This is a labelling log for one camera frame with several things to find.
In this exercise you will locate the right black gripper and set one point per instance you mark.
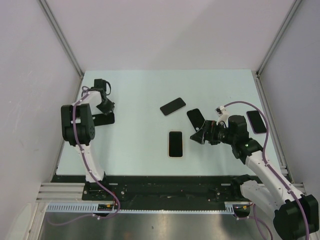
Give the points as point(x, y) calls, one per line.
point(207, 131)

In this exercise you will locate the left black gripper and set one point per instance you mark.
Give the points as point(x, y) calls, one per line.
point(105, 107)

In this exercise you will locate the beige phone case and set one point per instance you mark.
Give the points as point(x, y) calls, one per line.
point(175, 157)

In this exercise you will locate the teal-edged phone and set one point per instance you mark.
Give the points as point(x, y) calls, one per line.
point(175, 144)

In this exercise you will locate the white-edged black phone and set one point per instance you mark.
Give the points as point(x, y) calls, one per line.
point(172, 106)

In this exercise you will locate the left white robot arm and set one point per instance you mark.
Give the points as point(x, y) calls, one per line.
point(80, 119)

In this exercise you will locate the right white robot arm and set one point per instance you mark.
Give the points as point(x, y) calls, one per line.
point(294, 214)

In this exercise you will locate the large black phone case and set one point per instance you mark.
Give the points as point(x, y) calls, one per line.
point(196, 118)

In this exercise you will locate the purple-edged phone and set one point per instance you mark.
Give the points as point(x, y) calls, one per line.
point(256, 121)

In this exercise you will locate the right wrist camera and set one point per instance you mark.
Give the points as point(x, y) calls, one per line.
point(222, 113)

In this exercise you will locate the slotted cable duct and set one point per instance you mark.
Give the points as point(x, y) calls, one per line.
point(207, 207)

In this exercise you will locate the left aluminium frame post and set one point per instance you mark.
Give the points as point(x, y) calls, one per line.
point(52, 20)

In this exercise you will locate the aluminium frame post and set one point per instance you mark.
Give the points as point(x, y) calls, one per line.
point(52, 20)
point(279, 35)

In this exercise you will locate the horizontal aluminium rail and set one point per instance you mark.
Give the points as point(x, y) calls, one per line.
point(76, 192)

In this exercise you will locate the right aluminium frame post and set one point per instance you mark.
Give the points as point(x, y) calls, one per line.
point(279, 35)

